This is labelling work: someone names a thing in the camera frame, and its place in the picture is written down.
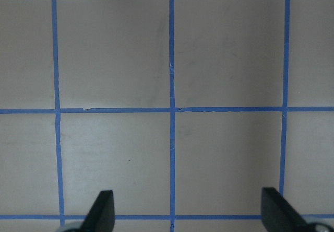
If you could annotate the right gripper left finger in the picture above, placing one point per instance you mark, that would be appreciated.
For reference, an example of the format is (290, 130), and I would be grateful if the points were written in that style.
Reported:
(101, 216)

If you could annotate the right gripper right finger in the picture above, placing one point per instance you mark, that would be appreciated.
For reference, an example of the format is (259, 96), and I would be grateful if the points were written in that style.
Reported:
(277, 214)

